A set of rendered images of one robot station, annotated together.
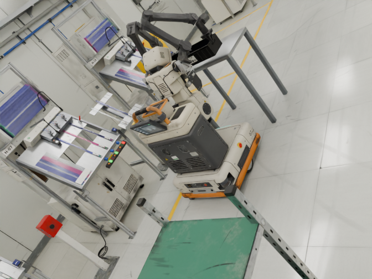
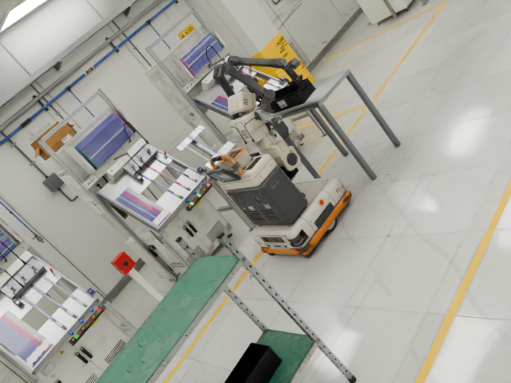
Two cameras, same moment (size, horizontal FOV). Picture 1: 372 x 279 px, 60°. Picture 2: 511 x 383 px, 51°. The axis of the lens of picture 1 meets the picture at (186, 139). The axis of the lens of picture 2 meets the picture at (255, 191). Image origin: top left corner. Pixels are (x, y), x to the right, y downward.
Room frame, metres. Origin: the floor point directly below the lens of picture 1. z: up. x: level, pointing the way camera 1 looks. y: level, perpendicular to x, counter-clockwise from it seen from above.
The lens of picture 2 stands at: (-1.44, -0.67, 1.93)
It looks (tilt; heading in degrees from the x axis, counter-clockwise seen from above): 19 degrees down; 11
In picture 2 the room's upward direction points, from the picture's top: 40 degrees counter-clockwise
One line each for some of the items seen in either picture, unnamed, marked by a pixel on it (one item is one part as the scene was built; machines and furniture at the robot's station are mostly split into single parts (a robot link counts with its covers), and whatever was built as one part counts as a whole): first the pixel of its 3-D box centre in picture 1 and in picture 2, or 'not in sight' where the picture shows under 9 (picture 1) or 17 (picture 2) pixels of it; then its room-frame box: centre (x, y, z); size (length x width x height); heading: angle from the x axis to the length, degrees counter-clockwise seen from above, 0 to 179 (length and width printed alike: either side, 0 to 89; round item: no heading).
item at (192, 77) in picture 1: (182, 82); (269, 128); (2.66, -0.31, 0.84); 0.28 x 0.16 x 0.22; 37
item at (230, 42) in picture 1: (231, 85); (333, 131); (2.96, -0.69, 0.40); 0.70 x 0.45 x 0.80; 37
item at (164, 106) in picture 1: (158, 112); (236, 160); (2.42, 0.02, 0.87); 0.23 x 0.15 x 0.11; 37
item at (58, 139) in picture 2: not in sight; (63, 131); (3.56, 1.30, 1.82); 0.68 x 0.30 x 0.20; 131
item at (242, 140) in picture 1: (216, 160); (299, 215); (2.49, -0.07, 0.16); 0.67 x 0.64 x 0.25; 127
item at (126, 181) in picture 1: (98, 192); (180, 236); (3.46, 1.15, 0.31); 0.70 x 0.65 x 0.62; 131
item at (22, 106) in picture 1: (18, 110); (103, 140); (3.40, 1.02, 1.52); 0.51 x 0.13 x 0.27; 131
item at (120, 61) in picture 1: (146, 87); (250, 118); (4.29, -0.07, 0.65); 1.01 x 0.73 x 1.29; 41
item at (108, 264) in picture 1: (76, 246); (147, 287); (2.63, 1.38, 0.39); 0.24 x 0.24 x 0.78; 41
